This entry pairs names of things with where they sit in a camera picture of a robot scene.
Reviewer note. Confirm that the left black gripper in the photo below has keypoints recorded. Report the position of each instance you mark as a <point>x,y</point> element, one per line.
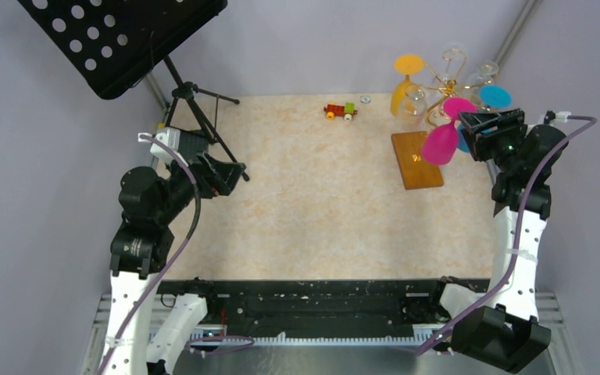
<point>214,183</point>

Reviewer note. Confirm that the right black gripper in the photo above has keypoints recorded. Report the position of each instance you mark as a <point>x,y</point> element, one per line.
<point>480,141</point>

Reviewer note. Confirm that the pink wine glass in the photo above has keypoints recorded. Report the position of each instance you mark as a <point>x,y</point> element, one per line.
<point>441,143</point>

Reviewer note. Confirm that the clear wine glass front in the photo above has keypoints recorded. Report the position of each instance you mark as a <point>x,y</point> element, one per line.
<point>413,106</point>

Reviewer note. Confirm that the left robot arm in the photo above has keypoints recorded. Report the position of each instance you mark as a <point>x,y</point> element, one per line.
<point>140,256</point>

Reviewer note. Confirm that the blue wine glass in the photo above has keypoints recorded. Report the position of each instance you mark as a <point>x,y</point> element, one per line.
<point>492,97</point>

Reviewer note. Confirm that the clear wine glass right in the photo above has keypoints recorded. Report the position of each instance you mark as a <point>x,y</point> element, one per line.
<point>485,74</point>

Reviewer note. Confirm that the gold wine glass rack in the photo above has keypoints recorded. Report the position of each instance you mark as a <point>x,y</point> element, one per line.
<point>430,102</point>

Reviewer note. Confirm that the yellow wine glass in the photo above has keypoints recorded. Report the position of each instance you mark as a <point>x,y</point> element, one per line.
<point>407,66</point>

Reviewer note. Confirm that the black foot pedal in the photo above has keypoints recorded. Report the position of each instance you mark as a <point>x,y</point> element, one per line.
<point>187,143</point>

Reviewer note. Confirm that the colourful toy train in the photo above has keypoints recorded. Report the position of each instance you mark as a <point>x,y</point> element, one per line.
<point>347,111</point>

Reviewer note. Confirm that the black perforated music stand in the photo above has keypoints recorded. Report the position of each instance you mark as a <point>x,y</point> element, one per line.
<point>115,44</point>

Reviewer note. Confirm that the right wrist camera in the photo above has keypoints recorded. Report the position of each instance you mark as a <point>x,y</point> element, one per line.
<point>556,116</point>

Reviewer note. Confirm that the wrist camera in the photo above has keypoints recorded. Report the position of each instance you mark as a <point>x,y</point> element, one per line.
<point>165,143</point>
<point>556,116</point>

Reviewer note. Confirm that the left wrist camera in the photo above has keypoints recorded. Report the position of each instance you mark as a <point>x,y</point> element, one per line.
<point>165,143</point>

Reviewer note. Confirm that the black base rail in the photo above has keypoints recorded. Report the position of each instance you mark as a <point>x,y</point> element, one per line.
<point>313,309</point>

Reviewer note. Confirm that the aluminium frame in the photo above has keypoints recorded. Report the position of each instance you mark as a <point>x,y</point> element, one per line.
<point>561,353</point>

